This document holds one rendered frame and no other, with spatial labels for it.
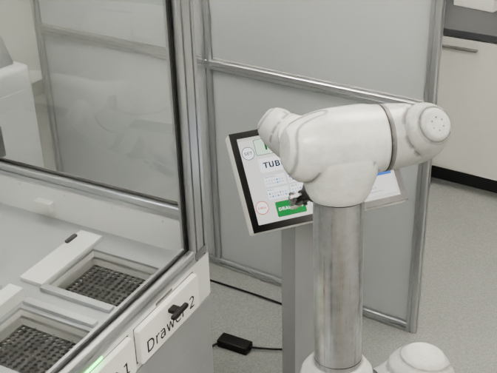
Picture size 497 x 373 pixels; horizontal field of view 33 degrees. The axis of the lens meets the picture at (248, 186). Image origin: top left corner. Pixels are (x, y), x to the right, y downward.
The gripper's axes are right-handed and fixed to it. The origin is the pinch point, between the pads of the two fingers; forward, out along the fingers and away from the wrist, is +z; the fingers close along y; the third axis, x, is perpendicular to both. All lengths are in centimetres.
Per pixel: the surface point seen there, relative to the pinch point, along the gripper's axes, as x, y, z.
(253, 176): -11.2, 8.9, 5.4
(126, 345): 28, 60, -16
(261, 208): -1.3, 9.0, 5.4
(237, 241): -8, -23, 147
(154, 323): 24, 51, -9
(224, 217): -20, -19, 144
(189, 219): -0.6, 34.3, -7.8
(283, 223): 4.7, 3.5, 5.4
